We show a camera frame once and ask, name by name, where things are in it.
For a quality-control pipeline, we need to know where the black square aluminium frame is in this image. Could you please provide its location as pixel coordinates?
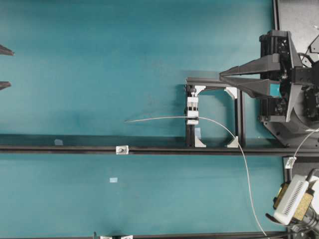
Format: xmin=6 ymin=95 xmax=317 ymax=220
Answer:
xmin=185 ymin=77 xmax=245 ymax=148

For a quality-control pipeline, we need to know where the small blue tape piece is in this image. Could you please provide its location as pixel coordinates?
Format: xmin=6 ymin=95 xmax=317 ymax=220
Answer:
xmin=109 ymin=177 xmax=118 ymax=183

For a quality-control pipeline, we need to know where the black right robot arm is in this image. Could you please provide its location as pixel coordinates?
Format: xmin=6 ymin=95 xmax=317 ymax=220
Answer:
xmin=219 ymin=30 xmax=319 ymax=122

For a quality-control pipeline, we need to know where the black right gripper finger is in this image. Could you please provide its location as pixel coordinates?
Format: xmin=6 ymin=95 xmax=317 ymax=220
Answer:
xmin=219 ymin=76 xmax=271 ymax=98
xmin=220 ymin=55 xmax=281 ymax=75

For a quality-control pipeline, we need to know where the blue tape on rail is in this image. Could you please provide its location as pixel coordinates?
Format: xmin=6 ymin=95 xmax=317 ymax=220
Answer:
xmin=54 ymin=139 xmax=63 ymax=146

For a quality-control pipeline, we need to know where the white clamp block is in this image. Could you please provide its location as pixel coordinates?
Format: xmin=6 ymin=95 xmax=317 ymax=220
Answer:
xmin=186 ymin=97 xmax=199 ymax=125

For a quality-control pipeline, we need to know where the grey bracket with hole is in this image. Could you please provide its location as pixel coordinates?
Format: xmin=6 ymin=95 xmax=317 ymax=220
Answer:
xmin=116 ymin=145 xmax=129 ymax=155

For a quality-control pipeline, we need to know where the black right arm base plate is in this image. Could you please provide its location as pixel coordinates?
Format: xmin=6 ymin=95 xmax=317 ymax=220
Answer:
xmin=260 ymin=115 xmax=319 ymax=148

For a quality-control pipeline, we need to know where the black bottom edge rail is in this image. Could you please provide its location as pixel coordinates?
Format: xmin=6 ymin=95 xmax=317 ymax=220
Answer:
xmin=89 ymin=232 xmax=296 ymax=239

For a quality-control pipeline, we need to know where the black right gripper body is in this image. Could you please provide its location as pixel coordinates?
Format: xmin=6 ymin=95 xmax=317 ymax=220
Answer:
xmin=259 ymin=30 xmax=302 ymax=122

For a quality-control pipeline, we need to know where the long black aluminium rail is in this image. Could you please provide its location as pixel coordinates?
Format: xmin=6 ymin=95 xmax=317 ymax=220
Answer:
xmin=0 ymin=145 xmax=319 ymax=157

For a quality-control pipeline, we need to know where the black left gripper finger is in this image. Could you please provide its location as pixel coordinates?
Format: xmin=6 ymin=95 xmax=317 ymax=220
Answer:
xmin=0 ymin=45 xmax=14 ymax=56
xmin=0 ymin=81 xmax=11 ymax=90

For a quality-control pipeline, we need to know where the white cable with tag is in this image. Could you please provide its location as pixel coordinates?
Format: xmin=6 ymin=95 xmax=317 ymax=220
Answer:
xmin=285 ymin=128 xmax=319 ymax=170

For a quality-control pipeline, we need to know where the thin grey wire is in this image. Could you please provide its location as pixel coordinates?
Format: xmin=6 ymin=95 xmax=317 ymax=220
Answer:
xmin=124 ymin=116 xmax=268 ymax=237

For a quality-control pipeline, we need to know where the white perforated power adapter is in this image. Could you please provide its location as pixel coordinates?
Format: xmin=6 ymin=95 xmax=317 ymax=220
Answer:
xmin=274 ymin=175 xmax=314 ymax=226

